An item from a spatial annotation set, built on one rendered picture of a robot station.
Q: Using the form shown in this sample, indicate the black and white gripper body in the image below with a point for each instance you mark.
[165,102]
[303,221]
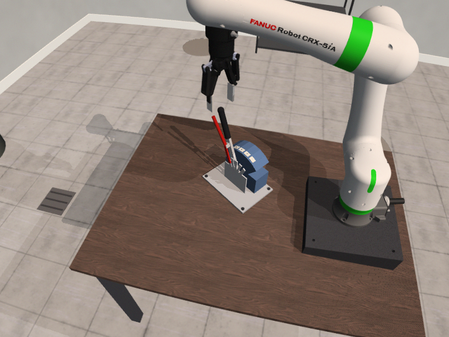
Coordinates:
[219,52]

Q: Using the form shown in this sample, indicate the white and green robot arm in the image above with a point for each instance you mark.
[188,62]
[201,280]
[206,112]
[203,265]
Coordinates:
[374,47]

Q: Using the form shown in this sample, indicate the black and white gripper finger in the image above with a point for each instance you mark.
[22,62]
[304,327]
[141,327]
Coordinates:
[233,75]
[209,80]

